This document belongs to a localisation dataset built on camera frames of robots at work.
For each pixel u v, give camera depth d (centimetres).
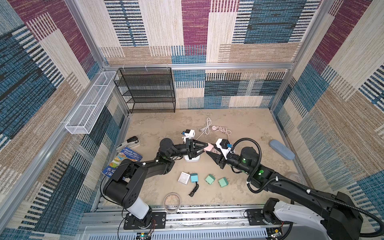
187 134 77
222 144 60
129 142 99
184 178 85
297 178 85
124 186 46
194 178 85
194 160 93
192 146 70
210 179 85
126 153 94
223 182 83
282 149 95
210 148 70
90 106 76
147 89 109
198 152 73
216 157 66
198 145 72
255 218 73
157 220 73
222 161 64
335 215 40
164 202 78
